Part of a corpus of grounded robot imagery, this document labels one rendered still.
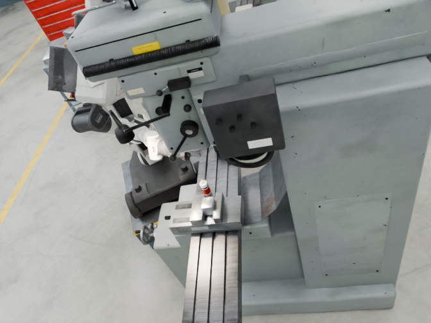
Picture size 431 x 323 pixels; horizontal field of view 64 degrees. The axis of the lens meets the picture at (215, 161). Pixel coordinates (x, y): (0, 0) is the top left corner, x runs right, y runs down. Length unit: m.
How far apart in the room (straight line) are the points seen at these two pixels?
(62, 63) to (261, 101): 1.08
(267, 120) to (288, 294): 1.45
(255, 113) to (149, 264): 2.08
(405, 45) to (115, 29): 0.87
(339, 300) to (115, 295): 1.59
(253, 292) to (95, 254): 1.47
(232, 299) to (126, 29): 1.07
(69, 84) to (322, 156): 1.15
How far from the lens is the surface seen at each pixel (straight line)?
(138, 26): 1.11
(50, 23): 6.93
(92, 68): 1.19
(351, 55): 1.19
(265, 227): 1.73
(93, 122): 1.69
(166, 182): 2.43
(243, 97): 0.92
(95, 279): 3.03
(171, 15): 1.09
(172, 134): 1.37
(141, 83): 1.22
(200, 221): 1.59
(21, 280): 3.50
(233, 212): 1.61
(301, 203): 1.48
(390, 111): 1.21
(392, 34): 1.20
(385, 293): 2.24
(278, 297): 2.23
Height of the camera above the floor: 2.25
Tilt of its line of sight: 44 degrees down
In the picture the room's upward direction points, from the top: 22 degrees counter-clockwise
